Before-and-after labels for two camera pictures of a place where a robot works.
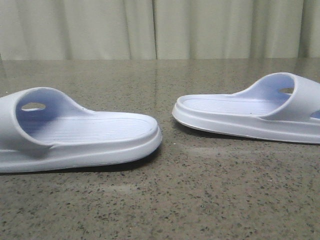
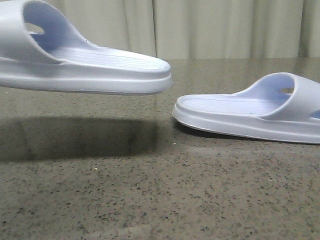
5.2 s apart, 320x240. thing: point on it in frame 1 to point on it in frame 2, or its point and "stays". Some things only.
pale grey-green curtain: [58, 30] stays
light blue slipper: [41, 130] to [59, 58]
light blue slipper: [281, 106] stays
